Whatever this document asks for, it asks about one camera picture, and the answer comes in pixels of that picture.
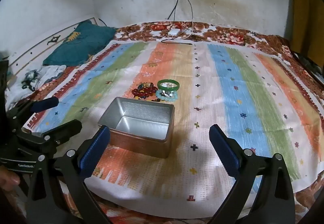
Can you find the dark furniture frame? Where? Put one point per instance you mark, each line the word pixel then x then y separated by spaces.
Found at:
pixel 310 65

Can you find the teal pillow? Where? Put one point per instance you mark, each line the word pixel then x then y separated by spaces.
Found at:
pixel 81 44

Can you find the white crumpled clothes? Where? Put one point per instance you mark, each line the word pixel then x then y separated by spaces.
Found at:
pixel 43 74

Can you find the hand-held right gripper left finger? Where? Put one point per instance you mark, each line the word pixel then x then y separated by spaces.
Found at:
pixel 94 154

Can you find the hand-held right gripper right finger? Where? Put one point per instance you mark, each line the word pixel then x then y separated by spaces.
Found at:
pixel 224 154

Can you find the rectangular metal tin box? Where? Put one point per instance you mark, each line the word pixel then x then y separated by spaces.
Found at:
pixel 138 125

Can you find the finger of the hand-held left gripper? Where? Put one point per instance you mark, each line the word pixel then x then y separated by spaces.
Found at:
pixel 45 104
pixel 64 129

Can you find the white charger block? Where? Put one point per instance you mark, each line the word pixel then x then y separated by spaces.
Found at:
pixel 175 31

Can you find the yellow hanging cloth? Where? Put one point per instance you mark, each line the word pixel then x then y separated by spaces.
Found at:
pixel 307 16

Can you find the green jade bangle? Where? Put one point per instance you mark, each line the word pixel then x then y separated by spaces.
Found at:
pixel 159 86

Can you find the person's left hand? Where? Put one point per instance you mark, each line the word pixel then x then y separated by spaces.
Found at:
pixel 8 180

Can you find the striped colourful mat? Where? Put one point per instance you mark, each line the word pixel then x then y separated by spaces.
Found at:
pixel 227 87

